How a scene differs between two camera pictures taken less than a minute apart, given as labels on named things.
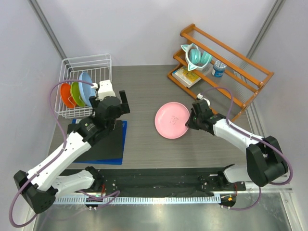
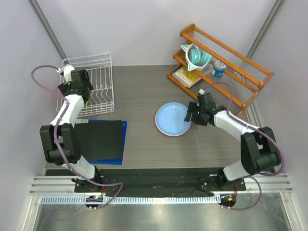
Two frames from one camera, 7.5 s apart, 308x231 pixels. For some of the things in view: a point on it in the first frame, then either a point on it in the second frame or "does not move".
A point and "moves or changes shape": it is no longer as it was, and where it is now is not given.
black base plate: [160, 182] does not move
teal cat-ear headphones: [197, 58] does not move
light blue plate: [86, 90] moves or changes shape
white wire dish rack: [98, 67] does not move
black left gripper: [123, 108] -> [64, 87]
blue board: [115, 161] does not move
